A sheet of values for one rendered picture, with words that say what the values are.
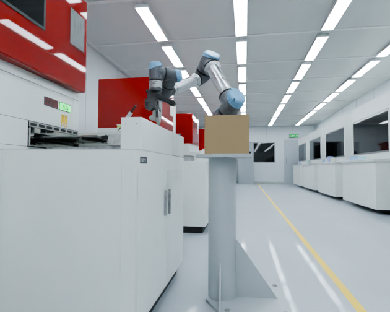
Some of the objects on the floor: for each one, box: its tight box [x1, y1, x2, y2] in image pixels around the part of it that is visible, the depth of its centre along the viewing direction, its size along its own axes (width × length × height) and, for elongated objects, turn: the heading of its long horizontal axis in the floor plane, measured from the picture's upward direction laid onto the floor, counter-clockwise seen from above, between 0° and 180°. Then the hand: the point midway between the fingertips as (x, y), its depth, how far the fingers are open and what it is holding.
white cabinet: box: [0, 150, 184, 312], centre depth 172 cm, size 64×96×82 cm
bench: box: [302, 127, 325, 191], centre depth 989 cm, size 108×180×200 cm
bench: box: [316, 114, 352, 199], centre depth 772 cm, size 108×180×200 cm
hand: (159, 124), depth 168 cm, fingers closed
